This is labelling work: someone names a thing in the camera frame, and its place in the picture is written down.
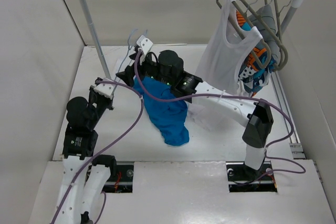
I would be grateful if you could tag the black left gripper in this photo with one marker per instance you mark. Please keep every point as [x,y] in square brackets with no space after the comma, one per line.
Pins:
[111,103]

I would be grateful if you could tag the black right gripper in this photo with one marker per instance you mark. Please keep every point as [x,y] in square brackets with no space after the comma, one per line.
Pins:
[127,75]

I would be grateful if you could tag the blue t shirt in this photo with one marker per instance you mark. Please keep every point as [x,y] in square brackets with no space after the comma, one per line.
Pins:
[168,118]

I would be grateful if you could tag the light blue wire hanger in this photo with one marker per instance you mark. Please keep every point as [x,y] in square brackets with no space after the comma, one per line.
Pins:
[129,47]

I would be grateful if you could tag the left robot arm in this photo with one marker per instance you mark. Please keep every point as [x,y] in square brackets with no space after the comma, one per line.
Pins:
[84,174]

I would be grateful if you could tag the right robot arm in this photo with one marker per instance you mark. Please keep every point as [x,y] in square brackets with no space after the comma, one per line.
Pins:
[254,116]

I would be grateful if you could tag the grey velvet hanger middle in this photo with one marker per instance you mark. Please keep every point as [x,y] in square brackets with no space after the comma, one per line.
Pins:
[283,50]

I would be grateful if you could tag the grey velvet hanger rear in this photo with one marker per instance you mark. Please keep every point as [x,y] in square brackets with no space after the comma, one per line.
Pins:
[277,14]

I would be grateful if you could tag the white plastic strip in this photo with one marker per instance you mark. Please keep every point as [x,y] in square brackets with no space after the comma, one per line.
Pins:
[118,65]

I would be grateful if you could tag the white mesh tank top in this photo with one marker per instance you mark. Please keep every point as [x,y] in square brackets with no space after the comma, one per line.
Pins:
[225,53]

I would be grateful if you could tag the orange blue patterned garment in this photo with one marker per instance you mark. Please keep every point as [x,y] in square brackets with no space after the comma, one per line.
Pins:
[251,75]

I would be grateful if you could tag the grey garment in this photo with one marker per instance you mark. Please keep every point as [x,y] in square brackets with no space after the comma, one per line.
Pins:
[267,16]

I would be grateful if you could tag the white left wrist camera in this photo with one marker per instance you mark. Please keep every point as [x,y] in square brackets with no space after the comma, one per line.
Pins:
[104,87]

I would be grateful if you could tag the aluminium rail right side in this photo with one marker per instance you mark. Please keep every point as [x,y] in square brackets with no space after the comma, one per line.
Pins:
[294,140]

